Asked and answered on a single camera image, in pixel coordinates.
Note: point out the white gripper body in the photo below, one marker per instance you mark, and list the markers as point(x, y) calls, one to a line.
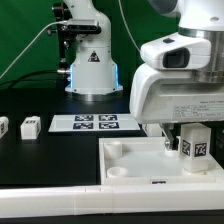
point(167, 88)

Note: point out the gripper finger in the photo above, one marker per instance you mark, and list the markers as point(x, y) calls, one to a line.
point(171, 141)

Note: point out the white square table top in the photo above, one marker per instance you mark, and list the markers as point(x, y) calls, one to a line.
point(144, 160)

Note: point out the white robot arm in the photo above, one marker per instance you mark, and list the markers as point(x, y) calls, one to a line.
point(93, 72)

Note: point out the white tag sheet base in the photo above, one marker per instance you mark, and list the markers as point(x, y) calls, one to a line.
point(93, 122)

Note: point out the white L-shaped obstacle fence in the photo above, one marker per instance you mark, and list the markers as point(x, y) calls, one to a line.
point(62, 201)

